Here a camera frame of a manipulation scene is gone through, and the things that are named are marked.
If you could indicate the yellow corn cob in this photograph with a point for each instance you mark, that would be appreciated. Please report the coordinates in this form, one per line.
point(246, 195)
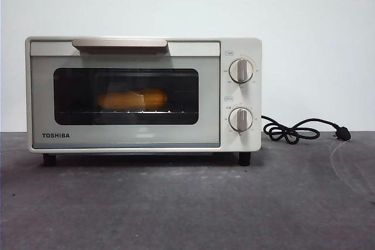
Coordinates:
point(129, 99)

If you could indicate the glass oven door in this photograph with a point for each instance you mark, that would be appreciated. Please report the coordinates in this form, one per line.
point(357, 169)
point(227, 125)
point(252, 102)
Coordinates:
point(126, 136)

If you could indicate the white Toshiba toaster oven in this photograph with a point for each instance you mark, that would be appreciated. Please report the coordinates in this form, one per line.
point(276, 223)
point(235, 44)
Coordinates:
point(240, 45)

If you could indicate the round oven knob beige grip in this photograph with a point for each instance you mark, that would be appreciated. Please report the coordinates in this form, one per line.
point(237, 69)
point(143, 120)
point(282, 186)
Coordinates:
point(241, 71)
point(240, 119)

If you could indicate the black oven foot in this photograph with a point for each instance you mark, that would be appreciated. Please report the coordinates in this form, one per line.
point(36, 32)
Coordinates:
point(49, 160)
point(244, 159)

